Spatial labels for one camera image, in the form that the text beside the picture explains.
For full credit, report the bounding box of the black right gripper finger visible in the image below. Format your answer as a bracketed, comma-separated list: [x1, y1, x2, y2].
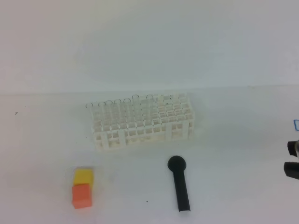
[284, 162, 299, 180]
[287, 141, 296, 156]

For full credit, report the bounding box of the clear glass test tube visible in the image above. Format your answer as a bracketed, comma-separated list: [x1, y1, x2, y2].
[294, 140, 299, 158]

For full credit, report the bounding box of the white plastic test tube rack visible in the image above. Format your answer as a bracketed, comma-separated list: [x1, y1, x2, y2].
[92, 93, 195, 151]

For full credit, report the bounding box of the clear test tube in rack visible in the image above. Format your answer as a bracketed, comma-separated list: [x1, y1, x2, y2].
[85, 102, 94, 124]
[132, 94, 142, 120]
[123, 98, 131, 123]
[105, 100, 113, 126]
[146, 94, 154, 119]
[98, 101, 106, 124]
[113, 99, 121, 125]

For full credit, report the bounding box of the blue marking at table edge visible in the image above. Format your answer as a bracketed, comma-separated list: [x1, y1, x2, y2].
[293, 119, 299, 132]

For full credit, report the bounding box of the black plastic scoop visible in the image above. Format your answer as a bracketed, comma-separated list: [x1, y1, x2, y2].
[167, 155, 191, 212]

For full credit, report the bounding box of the yellow cube block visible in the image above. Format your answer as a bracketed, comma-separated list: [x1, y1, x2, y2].
[73, 168, 94, 189]

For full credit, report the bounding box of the orange cube block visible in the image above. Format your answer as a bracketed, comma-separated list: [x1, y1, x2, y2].
[72, 183, 92, 209]

